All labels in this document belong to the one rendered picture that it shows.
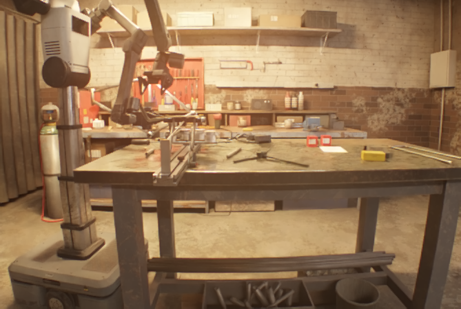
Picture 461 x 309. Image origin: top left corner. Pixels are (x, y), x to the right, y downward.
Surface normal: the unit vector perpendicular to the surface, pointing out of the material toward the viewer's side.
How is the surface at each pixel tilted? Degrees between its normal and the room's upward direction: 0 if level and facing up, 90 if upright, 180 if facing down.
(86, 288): 90
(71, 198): 90
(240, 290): 90
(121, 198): 90
